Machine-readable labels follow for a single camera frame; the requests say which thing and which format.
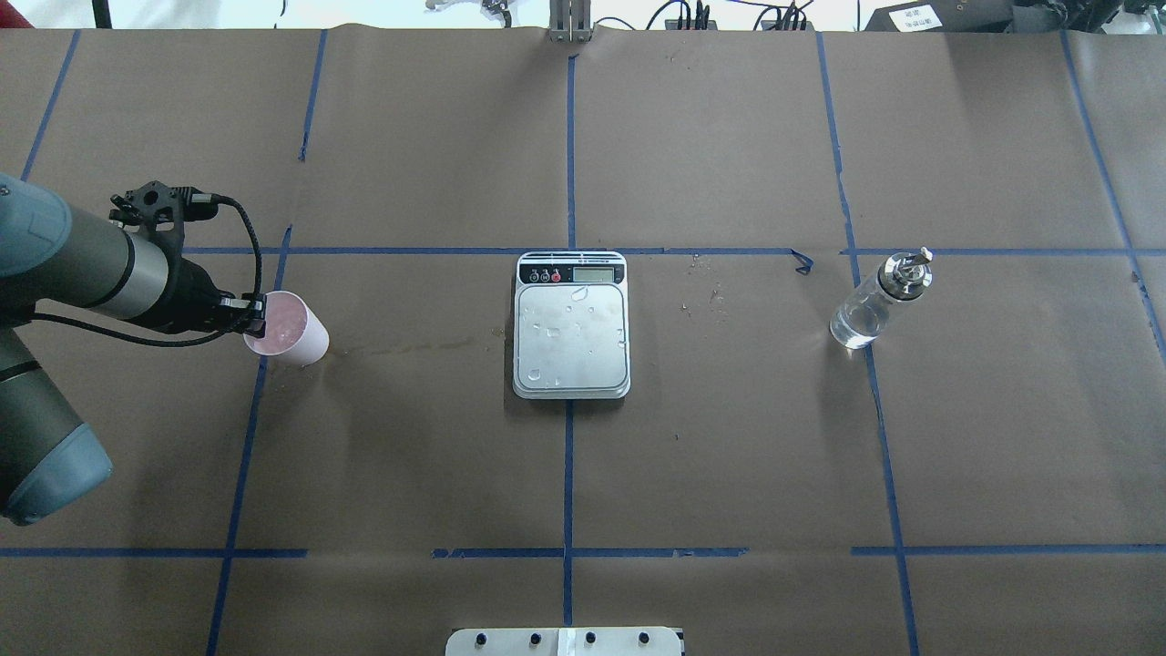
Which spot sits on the aluminium frame post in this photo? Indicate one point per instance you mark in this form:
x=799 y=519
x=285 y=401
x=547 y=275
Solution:
x=570 y=21

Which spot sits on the pink plastic cup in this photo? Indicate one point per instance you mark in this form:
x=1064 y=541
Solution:
x=293 y=333

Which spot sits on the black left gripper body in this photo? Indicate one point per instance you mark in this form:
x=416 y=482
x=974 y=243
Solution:
x=189 y=293

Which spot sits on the white digital kitchen scale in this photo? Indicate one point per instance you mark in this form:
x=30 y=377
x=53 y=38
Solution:
x=571 y=335

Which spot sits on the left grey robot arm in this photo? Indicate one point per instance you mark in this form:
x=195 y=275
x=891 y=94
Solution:
x=60 y=264

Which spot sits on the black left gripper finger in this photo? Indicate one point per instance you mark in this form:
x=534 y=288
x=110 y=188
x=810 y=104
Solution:
x=252 y=325
x=253 y=304

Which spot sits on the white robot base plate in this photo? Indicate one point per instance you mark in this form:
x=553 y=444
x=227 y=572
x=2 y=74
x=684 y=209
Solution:
x=619 y=640

